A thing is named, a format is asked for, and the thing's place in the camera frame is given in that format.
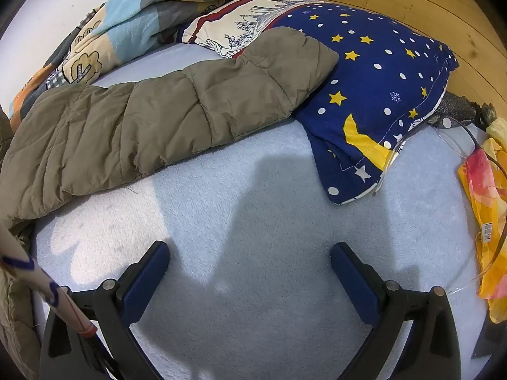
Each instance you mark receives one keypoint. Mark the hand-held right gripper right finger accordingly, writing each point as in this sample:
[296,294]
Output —
[348,271]

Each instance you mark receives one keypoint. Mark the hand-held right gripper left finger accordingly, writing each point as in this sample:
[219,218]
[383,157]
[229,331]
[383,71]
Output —
[152,269]

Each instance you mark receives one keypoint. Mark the olive quilted jacket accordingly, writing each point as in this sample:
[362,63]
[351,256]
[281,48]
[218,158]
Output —
[158,114]

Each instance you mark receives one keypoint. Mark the yellow pink floral cloth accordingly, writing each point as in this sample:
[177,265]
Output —
[483,182]

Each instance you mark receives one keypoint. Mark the dark patterned pouch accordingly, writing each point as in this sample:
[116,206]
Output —
[455,105]

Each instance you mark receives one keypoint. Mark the navy star print pillow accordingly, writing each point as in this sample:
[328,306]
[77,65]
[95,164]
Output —
[376,71]

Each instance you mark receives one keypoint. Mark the patchwork fleece blanket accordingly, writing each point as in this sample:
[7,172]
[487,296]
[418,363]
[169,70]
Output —
[130,12]

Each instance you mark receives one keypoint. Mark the white building print pillow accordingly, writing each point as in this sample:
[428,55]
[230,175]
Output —
[237,23]

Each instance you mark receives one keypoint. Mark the wooden headboard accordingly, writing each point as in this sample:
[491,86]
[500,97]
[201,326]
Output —
[416,4]

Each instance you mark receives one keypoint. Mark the clear frame eyeglasses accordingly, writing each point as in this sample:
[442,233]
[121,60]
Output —
[455,138]

